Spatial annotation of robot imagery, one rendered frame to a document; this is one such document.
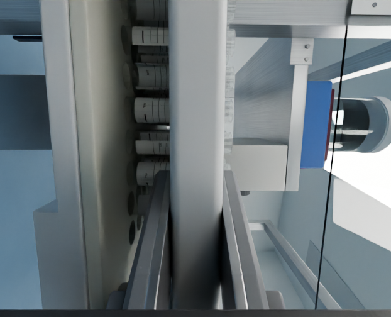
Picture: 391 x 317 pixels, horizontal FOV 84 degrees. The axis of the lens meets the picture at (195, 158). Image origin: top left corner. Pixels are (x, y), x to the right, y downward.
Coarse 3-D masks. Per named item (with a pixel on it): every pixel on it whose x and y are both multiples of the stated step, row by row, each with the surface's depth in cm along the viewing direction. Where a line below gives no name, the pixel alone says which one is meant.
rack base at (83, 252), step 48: (48, 0) 7; (96, 0) 8; (48, 48) 7; (96, 48) 8; (48, 96) 9; (96, 96) 8; (96, 144) 8; (96, 192) 8; (48, 240) 8; (96, 240) 8; (48, 288) 8; (96, 288) 8
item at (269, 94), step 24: (264, 48) 62; (288, 48) 47; (240, 72) 92; (264, 72) 62; (288, 72) 47; (240, 96) 92; (264, 96) 62; (288, 96) 47; (240, 120) 92; (264, 120) 62; (288, 120) 47; (288, 144) 47; (288, 168) 48
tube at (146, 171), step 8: (128, 168) 12; (136, 168) 12; (144, 168) 12; (152, 168) 12; (160, 168) 12; (168, 168) 12; (224, 168) 12; (128, 176) 11; (136, 176) 12; (144, 176) 12; (152, 176) 12; (128, 184) 12; (136, 184) 12; (144, 184) 12; (152, 184) 12
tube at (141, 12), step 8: (120, 0) 10; (128, 0) 10; (136, 0) 10; (144, 0) 10; (152, 0) 10; (160, 0) 10; (232, 0) 10; (128, 8) 11; (136, 8) 11; (144, 8) 11; (152, 8) 11; (160, 8) 11; (232, 8) 11; (128, 16) 11; (136, 16) 11; (144, 16) 11; (152, 16) 11; (160, 16) 11; (232, 16) 11
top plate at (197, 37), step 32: (192, 0) 7; (224, 0) 7; (192, 32) 7; (224, 32) 7; (192, 64) 7; (224, 64) 7; (192, 96) 7; (224, 96) 8; (192, 128) 8; (192, 160) 8; (192, 192) 8; (192, 224) 8; (192, 256) 8; (192, 288) 8
